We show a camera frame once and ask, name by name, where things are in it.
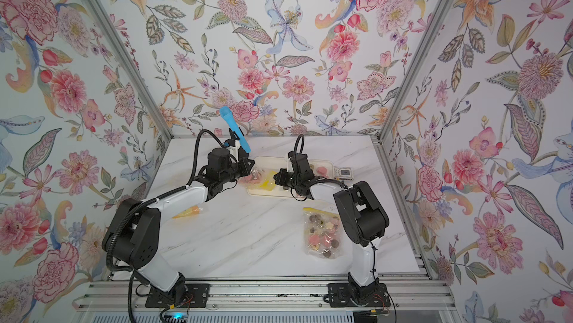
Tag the white rectangular tray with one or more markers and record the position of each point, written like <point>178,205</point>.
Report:
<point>277,163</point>

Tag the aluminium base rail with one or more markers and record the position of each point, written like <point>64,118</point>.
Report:
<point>290,293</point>

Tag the ziploc bag of cookies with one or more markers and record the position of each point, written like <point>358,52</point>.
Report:
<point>322,233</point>
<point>259,179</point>

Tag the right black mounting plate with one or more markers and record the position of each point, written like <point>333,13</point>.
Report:
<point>348,295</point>

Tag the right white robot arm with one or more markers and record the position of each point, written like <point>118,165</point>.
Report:
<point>362,216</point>

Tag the pile of poured cookies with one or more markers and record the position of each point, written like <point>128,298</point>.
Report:
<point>321,171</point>

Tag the blue microphone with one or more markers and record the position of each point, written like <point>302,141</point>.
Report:
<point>227,115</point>

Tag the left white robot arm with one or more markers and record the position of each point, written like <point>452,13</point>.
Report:
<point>132,239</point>

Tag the black mounting plate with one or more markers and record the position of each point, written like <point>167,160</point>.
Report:
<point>189,295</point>
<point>348,295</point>

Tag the ziploc bag yellow duck print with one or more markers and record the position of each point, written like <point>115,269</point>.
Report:
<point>193,211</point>

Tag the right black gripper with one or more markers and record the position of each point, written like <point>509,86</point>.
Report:
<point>282,181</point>

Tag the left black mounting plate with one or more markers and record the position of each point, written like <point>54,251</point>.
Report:
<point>189,295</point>

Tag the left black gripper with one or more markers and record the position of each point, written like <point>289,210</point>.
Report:
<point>242,162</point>

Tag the small QR code box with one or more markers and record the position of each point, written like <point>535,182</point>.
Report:
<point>343,173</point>

